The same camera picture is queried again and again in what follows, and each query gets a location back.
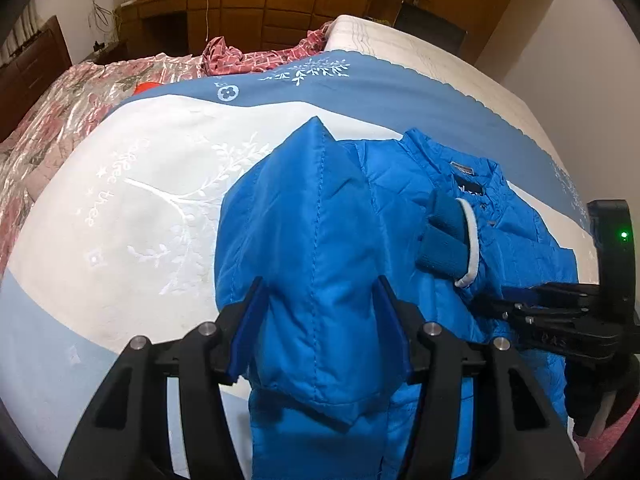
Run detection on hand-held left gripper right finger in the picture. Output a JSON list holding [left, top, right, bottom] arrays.
[[375, 275, 586, 480]]

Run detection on pink floral quilt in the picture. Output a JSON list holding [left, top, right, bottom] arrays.
[[0, 52, 211, 281]]

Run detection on wooden desk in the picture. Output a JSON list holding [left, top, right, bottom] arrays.
[[117, 0, 224, 57]]

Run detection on striped curtain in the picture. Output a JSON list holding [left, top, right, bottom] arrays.
[[2, 0, 42, 69]]

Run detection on wall cables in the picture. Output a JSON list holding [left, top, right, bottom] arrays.
[[86, 0, 123, 33]]

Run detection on red patterned cloth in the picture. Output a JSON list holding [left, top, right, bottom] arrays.
[[201, 20, 336, 80]]

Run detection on blue and white blanket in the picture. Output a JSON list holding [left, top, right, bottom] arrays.
[[0, 50, 601, 480]]

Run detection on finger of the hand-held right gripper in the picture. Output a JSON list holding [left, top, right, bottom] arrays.
[[475, 296, 546, 335], [505, 281, 601, 308]]

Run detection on blue padded jacket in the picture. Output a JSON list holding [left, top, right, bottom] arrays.
[[214, 115, 581, 480]]

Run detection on wooden wardrobe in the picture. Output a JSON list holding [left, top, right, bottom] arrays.
[[220, 0, 526, 55]]

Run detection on black television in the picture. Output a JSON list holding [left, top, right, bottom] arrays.
[[394, 1, 469, 50]]

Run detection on white mattress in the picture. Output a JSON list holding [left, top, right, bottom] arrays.
[[320, 14, 596, 241]]

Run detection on dark wooden headboard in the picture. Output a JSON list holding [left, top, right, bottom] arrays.
[[0, 15, 74, 144]]

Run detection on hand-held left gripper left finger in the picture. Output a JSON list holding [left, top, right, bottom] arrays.
[[59, 276, 271, 480]]

